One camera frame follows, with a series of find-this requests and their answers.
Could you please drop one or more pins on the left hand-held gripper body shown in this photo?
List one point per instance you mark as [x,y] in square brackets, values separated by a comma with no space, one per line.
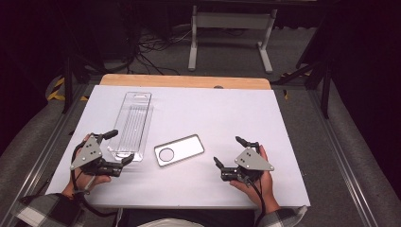
[90,153]

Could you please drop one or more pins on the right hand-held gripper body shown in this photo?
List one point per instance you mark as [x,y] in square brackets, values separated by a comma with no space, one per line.
[252,160]

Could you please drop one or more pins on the clear plastic slotted rack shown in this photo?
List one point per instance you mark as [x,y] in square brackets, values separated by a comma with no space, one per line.
[132,126]

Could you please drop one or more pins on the person's right hand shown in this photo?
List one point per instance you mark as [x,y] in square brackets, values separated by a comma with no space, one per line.
[266,186]

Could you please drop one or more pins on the person's left hand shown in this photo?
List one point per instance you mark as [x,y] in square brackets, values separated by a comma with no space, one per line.
[86,183]

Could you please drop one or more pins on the white board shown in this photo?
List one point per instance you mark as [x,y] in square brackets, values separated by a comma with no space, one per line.
[201,116]

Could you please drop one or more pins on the person's dark clothing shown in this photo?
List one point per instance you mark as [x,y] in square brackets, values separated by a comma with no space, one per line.
[189,217]

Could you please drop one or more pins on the black metal stand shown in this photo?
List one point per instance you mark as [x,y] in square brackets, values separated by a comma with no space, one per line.
[325,94]
[67,85]

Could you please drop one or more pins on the wooden table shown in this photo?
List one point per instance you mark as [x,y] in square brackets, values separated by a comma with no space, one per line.
[189,81]

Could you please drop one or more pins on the white metal stand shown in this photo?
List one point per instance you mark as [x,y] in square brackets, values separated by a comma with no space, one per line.
[233,20]

